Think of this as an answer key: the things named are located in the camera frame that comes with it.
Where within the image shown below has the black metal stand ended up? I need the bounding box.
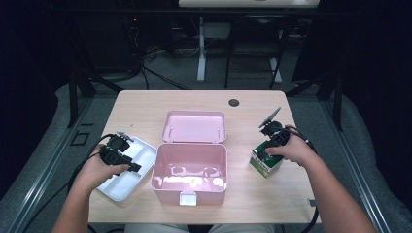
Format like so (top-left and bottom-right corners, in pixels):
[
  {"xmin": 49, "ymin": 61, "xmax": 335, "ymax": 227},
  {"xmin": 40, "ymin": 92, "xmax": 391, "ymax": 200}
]
[
  {"xmin": 66, "ymin": 61, "xmax": 125, "ymax": 129},
  {"xmin": 285, "ymin": 69, "xmax": 345, "ymax": 132}
]

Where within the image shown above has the white divided tray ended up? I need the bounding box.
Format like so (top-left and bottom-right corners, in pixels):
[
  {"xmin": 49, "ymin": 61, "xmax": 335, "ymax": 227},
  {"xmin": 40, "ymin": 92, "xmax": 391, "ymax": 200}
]
[{"xmin": 96, "ymin": 135, "xmax": 158, "ymax": 203}]

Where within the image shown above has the black chair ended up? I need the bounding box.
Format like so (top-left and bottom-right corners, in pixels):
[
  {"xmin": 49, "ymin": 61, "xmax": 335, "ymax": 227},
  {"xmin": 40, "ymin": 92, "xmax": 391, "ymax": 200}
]
[{"xmin": 223, "ymin": 13, "xmax": 290, "ymax": 90}]

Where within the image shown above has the pink storage box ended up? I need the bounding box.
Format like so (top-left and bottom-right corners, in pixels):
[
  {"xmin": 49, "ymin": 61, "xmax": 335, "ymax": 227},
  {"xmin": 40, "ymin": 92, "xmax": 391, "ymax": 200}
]
[{"xmin": 150, "ymin": 110, "xmax": 229, "ymax": 207}]

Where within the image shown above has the left hand-held gripper cable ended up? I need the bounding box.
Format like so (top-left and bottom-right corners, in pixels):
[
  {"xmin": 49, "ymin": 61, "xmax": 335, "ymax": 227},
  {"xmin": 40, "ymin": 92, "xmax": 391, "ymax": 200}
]
[{"xmin": 20, "ymin": 133, "xmax": 118, "ymax": 233}]

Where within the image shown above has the bundle of floor cables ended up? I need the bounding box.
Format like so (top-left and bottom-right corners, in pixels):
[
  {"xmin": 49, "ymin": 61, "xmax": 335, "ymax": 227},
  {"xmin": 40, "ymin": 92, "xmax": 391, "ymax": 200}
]
[{"xmin": 127, "ymin": 28, "xmax": 195, "ymax": 91}]

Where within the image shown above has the hand-held gripper cable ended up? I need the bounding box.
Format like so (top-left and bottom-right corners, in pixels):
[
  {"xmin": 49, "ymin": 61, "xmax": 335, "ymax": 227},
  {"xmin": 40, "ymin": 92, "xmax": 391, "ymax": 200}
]
[
  {"xmin": 288, "ymin": 125, "xmax": 321, "ymax": 233},
  {"xmin": 20, "ymin": 133, "xmax": 118, "ymax": 233}
]

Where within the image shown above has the aluminium frame rail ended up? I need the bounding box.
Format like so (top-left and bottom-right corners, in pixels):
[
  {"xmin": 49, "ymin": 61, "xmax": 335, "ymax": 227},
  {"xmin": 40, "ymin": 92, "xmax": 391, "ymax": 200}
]
[
  {"xmin": 322, "ymin": 100, "xmax": 392, "ymax": 233},
  {"xmin": 4, "ymin": 96, "xmax": 93, "ymax": 233}
]

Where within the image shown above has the right hand-held gripper cable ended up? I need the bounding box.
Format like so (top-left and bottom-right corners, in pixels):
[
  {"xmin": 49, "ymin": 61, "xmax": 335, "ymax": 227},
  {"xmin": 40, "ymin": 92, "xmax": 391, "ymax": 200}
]
[{"xmin": 288, "ymin": 125, "xmax": 321, "ymax": 233}]

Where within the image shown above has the white desk with metal legs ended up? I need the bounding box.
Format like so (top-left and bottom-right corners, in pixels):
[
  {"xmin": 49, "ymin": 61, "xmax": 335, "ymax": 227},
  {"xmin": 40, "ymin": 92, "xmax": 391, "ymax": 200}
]
[{"xmin": 178, "ymin": 0, "xmax": 321, "ymax": 83}]

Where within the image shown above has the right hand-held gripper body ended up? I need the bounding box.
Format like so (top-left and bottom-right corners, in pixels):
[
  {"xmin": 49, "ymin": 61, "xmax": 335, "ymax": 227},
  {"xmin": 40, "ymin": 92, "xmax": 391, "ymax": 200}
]
[{"xmin": 258, "ymin": 107, "xmax": 291, "ymax": 148}]

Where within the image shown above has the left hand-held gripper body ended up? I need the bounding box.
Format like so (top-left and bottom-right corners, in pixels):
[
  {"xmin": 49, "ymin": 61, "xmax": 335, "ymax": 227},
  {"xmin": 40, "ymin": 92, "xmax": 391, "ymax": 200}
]
[{"xmin": 98, "ymin": 130, "xmax": 134, "ymax": 167}]

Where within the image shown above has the person's left hand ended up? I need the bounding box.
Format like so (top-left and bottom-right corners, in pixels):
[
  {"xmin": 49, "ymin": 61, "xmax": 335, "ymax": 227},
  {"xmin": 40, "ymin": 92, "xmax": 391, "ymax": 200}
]
[{"xmin": 73, "ymin": 151, "xmax": 130, "ymax": 195}]

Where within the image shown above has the green and white medicine box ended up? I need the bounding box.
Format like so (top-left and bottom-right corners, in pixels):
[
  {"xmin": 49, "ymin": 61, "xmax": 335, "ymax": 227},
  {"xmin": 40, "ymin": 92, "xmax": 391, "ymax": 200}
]
[{"xmin": 249, "ymin": 139, "xmax": 286, "ymax": 179}]

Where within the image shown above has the person's right hand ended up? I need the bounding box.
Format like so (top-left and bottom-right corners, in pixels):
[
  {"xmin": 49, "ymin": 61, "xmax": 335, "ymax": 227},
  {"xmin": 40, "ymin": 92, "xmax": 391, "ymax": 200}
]
[{"xmin": 265, "ymin": 125, "xmax": 320, "ymax": 168}]

